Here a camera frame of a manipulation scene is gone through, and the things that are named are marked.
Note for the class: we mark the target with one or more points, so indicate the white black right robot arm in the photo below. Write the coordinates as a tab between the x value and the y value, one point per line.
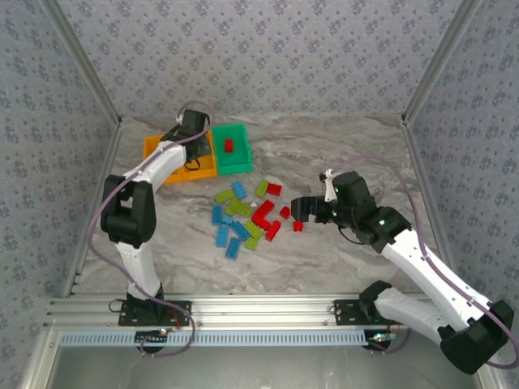
421	263

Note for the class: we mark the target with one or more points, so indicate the aluminium side rail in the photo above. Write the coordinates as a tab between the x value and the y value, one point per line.
93	210
425	182

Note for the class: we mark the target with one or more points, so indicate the long red lego brick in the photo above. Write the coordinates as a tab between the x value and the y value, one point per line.
265	208
273	231

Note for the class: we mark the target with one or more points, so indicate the small circuit board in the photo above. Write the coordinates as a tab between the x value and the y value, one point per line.
381	338
152	338

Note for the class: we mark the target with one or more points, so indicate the small red lego brick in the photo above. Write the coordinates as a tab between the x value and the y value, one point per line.
298	226
285	212

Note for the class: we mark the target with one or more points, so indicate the green plastic bin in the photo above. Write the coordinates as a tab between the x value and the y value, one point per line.
235	164

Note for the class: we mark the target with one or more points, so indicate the aluminium frame post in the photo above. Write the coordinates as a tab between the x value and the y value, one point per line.
442	61
81	61

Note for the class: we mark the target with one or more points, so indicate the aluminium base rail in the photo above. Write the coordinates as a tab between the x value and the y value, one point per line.
259	310

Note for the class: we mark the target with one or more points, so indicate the small blue lego brick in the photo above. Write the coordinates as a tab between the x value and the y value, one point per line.
227	221

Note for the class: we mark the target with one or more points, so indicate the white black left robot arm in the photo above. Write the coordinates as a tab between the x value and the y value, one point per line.
140	243

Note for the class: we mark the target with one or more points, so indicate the small green lego brick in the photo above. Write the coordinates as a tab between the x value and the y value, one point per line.
251	243

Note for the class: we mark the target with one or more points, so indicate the orange bin for blue bricks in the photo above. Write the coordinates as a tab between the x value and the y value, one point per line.
152	148

